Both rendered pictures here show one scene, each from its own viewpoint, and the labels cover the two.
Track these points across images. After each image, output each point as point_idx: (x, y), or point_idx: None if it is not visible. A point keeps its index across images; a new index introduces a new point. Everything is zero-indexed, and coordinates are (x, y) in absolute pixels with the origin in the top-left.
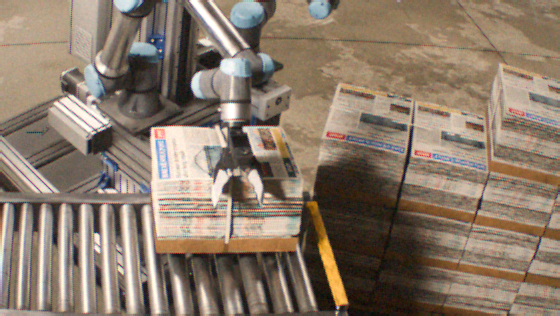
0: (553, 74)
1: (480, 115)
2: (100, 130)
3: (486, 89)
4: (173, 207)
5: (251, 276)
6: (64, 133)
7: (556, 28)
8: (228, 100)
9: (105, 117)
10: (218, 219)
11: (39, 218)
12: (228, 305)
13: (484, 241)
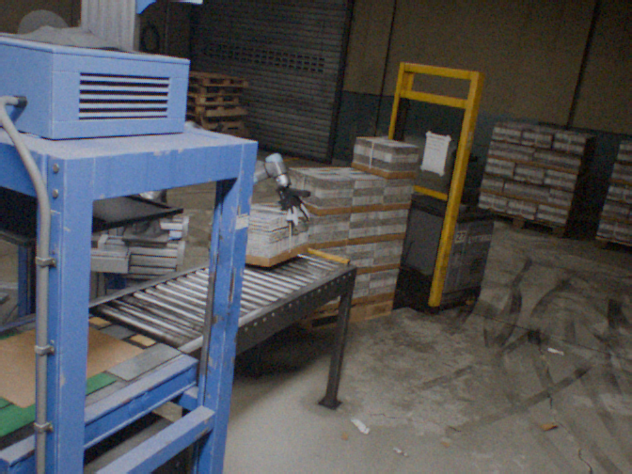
0: (207, 219)
1: (196, 248)
2: (129, 254)
3: (182, 237)
4: (274, 235)
5: (304, 265)
6: (97, 267)
7: (180, 197)
8: (282, 173)
9: (131, 244)
10: (286, 239)
11: (186, 283)
12: (314, 276)
13: (321, 258)
